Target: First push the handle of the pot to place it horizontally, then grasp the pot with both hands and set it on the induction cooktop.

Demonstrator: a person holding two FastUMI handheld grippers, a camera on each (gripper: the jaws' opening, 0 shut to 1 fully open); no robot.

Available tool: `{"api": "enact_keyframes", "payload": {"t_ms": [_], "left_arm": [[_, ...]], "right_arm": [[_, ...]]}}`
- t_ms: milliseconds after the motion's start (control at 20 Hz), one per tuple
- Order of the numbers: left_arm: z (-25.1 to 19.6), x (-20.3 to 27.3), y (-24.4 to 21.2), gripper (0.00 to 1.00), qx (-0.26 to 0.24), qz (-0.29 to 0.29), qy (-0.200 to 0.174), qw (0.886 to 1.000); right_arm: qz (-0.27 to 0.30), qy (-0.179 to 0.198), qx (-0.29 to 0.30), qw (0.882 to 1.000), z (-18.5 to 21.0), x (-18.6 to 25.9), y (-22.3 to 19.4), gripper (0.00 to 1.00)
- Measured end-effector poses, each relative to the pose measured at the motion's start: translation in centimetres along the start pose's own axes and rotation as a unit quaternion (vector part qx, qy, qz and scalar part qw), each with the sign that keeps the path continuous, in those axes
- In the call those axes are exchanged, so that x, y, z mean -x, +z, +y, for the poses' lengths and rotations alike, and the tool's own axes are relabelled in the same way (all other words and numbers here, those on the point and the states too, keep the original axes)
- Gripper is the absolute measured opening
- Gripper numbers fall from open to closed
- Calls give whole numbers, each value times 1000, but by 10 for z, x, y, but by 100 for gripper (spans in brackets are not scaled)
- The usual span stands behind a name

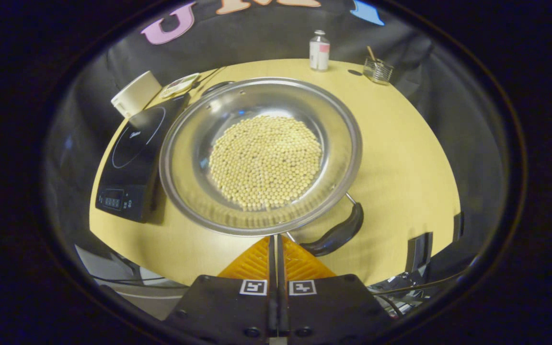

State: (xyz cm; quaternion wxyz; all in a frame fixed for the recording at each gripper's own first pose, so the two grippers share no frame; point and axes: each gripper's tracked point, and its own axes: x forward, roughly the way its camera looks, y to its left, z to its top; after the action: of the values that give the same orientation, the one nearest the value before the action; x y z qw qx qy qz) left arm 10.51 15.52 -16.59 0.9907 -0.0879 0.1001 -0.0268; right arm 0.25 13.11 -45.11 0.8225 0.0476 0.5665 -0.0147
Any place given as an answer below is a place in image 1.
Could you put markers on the white toaster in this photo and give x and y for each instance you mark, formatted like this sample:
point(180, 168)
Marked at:
point(134, 93)

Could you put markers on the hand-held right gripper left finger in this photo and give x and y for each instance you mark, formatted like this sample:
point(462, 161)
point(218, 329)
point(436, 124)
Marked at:
point(228, 306)

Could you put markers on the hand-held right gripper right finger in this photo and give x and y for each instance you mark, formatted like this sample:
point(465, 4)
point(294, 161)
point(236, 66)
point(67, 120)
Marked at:
point(328, 306)

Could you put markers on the small black round cap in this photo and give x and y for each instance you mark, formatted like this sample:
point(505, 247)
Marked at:
point(354, 73)

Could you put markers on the black induction cooktop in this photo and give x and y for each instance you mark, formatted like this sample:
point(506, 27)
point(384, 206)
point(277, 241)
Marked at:
point(134, 158)

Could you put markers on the clear glass holder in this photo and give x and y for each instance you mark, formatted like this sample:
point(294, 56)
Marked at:
point(378, 72)

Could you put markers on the wooden stick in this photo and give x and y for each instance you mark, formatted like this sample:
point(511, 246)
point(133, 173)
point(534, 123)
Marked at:
point(371, 53)

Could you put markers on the pile of yellow soybeans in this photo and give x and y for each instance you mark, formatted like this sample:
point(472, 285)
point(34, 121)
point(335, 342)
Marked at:
point(266, 163)

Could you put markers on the white divided bean dish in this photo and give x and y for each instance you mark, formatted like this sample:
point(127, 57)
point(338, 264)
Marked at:
point(180, 85)

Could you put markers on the clear bottle with pink label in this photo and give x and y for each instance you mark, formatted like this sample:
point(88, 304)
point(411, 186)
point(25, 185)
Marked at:
point(319, 52)

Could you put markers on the black table bracket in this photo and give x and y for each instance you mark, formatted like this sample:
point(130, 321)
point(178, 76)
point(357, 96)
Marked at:
point(419, 251)

